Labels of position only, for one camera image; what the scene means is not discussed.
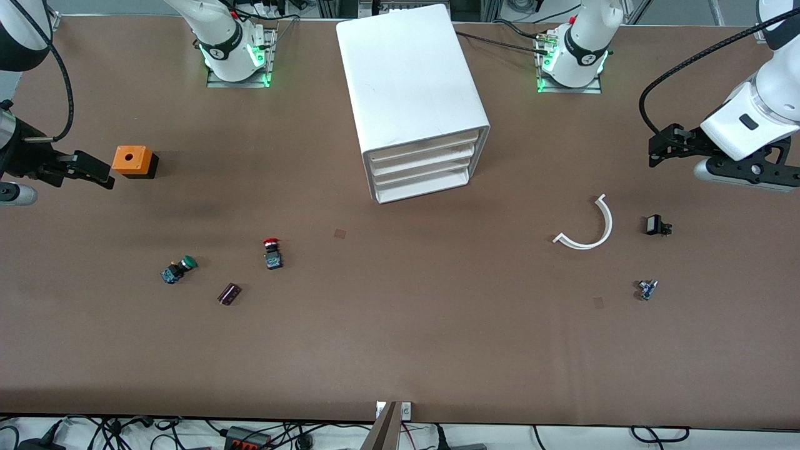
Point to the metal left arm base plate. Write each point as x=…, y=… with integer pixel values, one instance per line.
x=569, y=90

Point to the aluminium frame strut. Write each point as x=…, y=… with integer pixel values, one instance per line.
x=55, y=22
x=758, y=35

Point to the white plastic drawer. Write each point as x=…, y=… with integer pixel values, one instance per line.
x=425, y=149
x=425, y=172
x=425, y=161
x=425, y=186

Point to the dark purple capacitor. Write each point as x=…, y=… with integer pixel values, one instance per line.
x=229, y=294

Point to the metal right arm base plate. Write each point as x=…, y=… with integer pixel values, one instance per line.
x=237, y=84

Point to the small blue electronic component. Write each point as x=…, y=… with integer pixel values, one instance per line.
x=647, y=290

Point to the green push button switch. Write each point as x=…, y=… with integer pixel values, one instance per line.
x=172, y=274

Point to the white plastic drawer cabinet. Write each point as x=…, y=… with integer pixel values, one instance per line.
x=406, y=75

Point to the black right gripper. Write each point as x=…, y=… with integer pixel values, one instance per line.
x=26, y=159

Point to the orange box with hole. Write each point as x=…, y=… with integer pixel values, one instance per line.
x=141, y=162

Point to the black power strip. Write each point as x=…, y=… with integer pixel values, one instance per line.
x=247, y=440

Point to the small white bracket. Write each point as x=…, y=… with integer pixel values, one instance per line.
x=406, y=409
x=380, y=409

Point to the white curved plastic strip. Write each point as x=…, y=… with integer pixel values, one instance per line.
x=609, y=222

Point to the black power plug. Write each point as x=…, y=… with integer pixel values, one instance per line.
x=37, y=445

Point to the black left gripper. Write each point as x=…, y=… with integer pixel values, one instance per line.
x=686, y=143

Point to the red push button switch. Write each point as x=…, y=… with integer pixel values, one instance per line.
x=273, y=257

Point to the grey brown mounting post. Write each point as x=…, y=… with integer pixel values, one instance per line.
x=382, y=431

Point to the small black electronic component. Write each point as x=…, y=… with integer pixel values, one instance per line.
x=654, y=224

